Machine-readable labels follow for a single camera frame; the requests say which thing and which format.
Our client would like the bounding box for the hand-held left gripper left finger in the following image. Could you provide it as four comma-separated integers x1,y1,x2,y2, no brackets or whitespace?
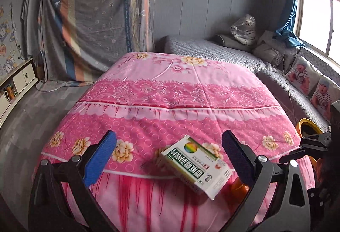
28,130,119,232

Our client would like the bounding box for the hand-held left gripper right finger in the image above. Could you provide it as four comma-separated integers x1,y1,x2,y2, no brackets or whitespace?
222,130,311,232

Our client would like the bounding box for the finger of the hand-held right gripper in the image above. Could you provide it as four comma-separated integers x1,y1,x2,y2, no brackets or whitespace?
279,148,331,165
300,132,332,151

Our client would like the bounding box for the white green medicine box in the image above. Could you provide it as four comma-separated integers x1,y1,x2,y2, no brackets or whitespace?
157,135,234,201

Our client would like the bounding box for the yellow plastic bin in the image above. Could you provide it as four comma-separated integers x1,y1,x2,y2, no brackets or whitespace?
298,118,323,169

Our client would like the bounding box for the baby print pillow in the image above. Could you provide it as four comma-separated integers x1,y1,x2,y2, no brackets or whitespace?
309,75,339,118
285,56,322,97

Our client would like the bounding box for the orange plastic bottle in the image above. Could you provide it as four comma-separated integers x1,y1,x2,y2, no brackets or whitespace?
231,177,251,196

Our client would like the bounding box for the pink floral blanket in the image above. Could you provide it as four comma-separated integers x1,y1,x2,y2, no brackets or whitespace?
31,52,316,232

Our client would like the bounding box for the grey jacket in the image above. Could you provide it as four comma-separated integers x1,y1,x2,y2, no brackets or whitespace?
252,30,300,68

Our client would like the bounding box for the window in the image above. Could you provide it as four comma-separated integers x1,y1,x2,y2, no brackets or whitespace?
293,0,340,62

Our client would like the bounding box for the white low cabinet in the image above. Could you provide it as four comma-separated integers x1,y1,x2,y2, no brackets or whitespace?
0,58,38,121

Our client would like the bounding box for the grey quilted sofa cover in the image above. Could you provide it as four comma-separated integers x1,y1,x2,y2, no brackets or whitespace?
163,35,340,126

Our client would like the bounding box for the blue curtain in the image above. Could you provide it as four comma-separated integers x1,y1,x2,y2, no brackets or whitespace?
275,0,306,48

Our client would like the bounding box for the grey pillow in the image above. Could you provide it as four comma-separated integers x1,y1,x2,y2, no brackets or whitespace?
215,34,253,52

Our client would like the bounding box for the striped hanging cloth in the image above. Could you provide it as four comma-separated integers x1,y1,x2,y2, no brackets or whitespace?
40,0,154,86

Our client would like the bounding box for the white hanging cloth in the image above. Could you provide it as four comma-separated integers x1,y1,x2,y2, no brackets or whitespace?
21,0,48,62

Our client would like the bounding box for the cartoon wall sticker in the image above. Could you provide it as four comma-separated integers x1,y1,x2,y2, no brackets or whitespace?
0,2,24,75

